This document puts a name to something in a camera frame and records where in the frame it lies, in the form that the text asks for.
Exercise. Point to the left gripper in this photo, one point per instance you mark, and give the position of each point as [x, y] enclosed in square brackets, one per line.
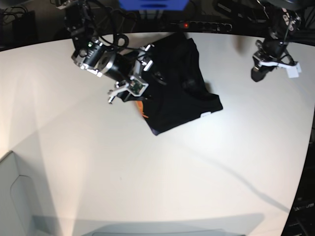
[268, 57]

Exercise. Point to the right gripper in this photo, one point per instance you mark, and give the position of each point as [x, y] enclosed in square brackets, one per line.
[121, 68]

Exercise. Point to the black T-shirt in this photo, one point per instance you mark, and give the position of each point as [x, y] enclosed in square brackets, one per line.
[185, 97]

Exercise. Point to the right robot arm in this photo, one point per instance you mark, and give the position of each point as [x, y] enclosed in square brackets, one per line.
[91, 48]

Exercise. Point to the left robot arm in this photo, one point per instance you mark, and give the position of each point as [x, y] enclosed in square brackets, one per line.
[284, 21]

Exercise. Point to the black power strip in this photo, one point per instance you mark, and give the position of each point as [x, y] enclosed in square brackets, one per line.
[200, 26]

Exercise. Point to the blue plastic box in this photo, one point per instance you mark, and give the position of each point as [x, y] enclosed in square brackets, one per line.
[173, 5]

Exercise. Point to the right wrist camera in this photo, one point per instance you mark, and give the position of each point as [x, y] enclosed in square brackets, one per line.
[137, 86]

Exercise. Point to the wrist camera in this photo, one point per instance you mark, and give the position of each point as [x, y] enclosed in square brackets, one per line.
[137, 86]
[294, 71]

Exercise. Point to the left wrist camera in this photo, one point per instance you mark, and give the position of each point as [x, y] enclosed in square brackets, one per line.
[294, 71]

